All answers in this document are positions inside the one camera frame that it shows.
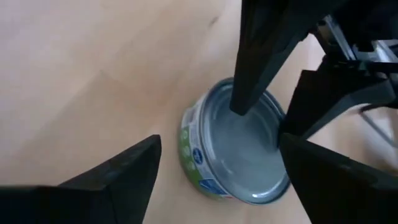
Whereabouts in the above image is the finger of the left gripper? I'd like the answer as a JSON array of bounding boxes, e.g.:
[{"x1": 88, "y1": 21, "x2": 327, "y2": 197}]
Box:
[
  {"x1": 229, "y1": 0, "x2": 312, "y2": 116},
  {"x1": 281, "y1": 55, "x2": 398, "y2": 139}
]

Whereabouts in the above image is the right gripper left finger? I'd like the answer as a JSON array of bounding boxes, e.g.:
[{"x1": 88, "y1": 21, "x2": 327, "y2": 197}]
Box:
[{"x1": 58, "y1": 134, "x2": 162, "y2": 224}]

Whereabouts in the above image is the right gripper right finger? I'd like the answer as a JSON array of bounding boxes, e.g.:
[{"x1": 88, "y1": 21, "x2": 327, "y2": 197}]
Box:
[{"x1": 279, "y1": 133, "x2": 398, "y2": 224}]

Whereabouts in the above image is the green label silver tuna can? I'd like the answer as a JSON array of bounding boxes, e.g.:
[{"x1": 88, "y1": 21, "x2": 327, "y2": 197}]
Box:
[{"x1": 177, "y1": 77, "x2": 292, "y2": 205}]

